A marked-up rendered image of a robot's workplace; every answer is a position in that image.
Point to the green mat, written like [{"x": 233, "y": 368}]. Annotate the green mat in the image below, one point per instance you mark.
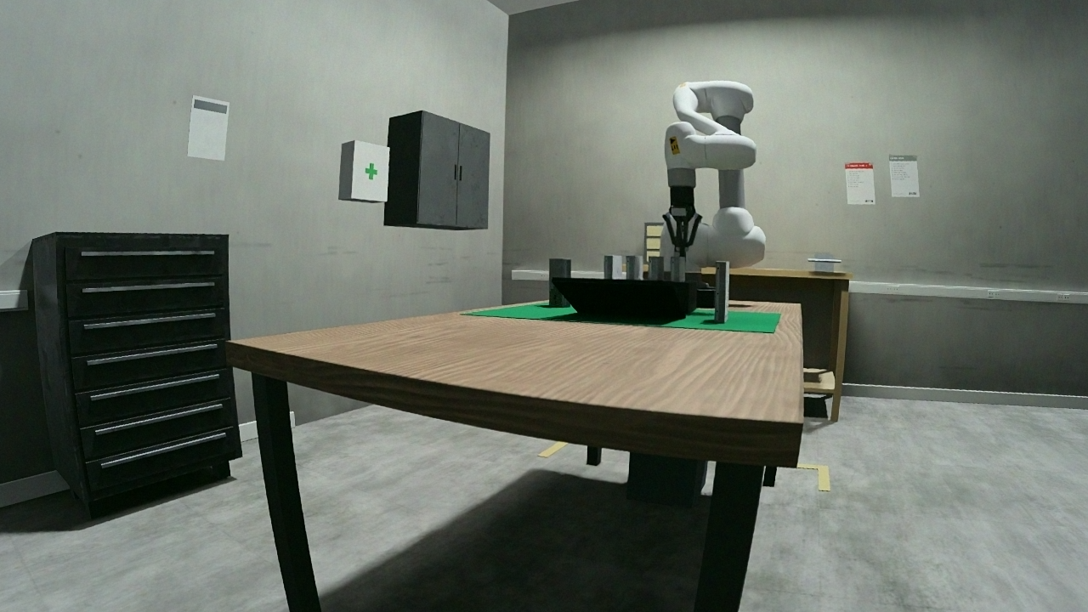
[{"x": 743, "y": 322}]

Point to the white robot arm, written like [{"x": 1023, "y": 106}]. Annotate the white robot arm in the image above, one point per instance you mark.
[{"x": 732, "y": 236}]

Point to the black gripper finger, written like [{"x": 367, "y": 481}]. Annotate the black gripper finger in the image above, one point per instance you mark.
[
  {"x": 678, "y": 243},
  {"x": 686, "y": 244}
]

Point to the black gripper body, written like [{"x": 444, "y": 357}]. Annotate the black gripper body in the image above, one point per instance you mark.
[{"x": 683, "y": 195}]

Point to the black-framed status display screen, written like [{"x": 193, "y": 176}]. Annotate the black-framed status display screen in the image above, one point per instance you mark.
[{"x": 657, "y": 298}]

